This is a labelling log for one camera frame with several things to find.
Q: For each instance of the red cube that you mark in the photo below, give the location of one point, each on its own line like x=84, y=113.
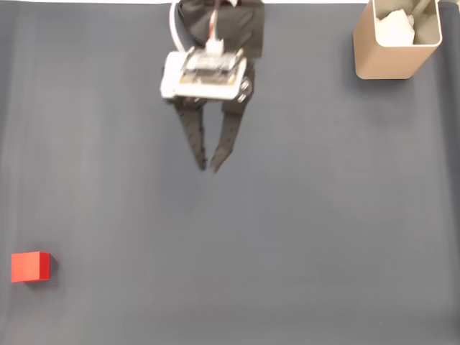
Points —
x=28, y=267

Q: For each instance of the beige open box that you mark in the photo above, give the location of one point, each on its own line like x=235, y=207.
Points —
x=381, y=61

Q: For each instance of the white crumpled paper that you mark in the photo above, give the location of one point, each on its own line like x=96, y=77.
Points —
x=395, y=28

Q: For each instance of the white camera module board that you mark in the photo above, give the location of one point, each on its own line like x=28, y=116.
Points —
x=205, y=75

